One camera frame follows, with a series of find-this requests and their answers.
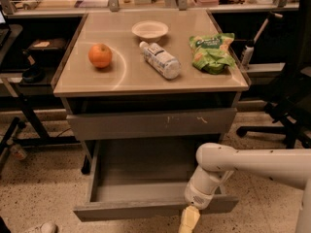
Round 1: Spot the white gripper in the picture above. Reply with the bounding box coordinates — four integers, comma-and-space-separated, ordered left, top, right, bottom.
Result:
178, 166, 227, 233

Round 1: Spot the grey drawer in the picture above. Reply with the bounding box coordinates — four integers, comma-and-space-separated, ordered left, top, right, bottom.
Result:
73, 139, 240, 223
67, 108, 236, 141

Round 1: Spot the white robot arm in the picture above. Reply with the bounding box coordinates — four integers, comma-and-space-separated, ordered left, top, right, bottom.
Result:
178, 143, 311, 233

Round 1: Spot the grey top drawer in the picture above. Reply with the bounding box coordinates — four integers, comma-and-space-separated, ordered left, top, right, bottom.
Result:
67, 108, 236, 141

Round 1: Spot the grey drawer cabinet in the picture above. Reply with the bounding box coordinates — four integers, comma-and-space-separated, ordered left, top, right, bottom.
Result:
51, 9, 251, 148

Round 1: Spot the white shoe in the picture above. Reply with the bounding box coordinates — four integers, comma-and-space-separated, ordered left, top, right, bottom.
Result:
22, 221, 57, 233

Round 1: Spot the black office chair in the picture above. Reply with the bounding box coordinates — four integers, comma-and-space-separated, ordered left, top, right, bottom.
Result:
236, 0, 311, 149

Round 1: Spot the clear plastic water bottle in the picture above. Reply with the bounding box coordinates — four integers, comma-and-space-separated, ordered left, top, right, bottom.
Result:
139, 42, 181, 80

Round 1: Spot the green chip bag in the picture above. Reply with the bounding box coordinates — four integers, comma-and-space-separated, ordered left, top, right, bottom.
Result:
189, 33, 235, 75

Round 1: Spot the white black handheld tool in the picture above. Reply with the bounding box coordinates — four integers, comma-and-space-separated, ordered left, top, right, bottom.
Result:
240, 12, 283, 69

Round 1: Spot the small bottle on floor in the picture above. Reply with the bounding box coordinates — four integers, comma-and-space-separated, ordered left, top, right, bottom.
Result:
7, 139, 27, 160

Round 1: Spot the orange apple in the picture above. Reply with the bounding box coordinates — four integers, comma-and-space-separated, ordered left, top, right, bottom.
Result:
88, 44, 113, 68

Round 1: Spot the white paper bowl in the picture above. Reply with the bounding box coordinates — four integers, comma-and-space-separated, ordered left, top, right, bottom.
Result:
131, 20, 168, 43

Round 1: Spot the black box on shelf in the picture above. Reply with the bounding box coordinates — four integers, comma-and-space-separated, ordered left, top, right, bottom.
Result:
27, 38, 68, 63

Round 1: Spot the black side desk frame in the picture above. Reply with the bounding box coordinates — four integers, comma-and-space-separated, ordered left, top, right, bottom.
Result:
0, 23, 79, 173

